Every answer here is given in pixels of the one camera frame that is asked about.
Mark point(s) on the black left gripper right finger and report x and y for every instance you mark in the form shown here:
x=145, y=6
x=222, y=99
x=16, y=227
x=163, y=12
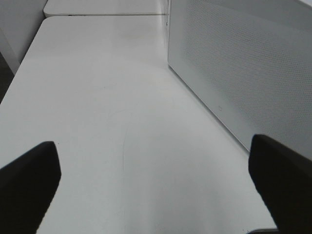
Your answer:
x=283, y=178

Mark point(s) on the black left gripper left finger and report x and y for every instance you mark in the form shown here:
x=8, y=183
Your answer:
x=27, y=187

